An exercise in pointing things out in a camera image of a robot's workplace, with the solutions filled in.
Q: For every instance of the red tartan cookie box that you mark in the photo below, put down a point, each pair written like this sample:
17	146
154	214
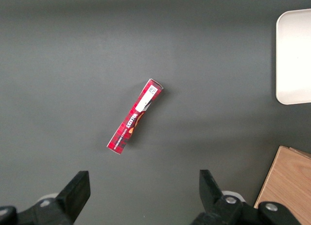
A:
136	115

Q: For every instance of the cream rectangular plastic tray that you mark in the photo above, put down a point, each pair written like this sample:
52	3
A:
296	57

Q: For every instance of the oak wooden drawer cabinet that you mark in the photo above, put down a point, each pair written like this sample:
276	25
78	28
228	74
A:
286	186

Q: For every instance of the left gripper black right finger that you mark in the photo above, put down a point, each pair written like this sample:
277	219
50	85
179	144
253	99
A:
219	208

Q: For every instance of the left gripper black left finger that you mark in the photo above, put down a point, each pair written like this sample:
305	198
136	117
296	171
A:
70	200

